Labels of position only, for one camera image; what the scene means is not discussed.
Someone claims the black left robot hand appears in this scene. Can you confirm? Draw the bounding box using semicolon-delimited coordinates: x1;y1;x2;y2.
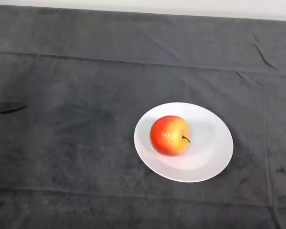
0;102;29;121

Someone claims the red yellow apple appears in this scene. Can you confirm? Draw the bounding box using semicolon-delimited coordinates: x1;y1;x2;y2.
149;115;191;156

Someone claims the white round plate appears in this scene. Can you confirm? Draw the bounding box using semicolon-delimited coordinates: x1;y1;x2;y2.
133;102;234;183

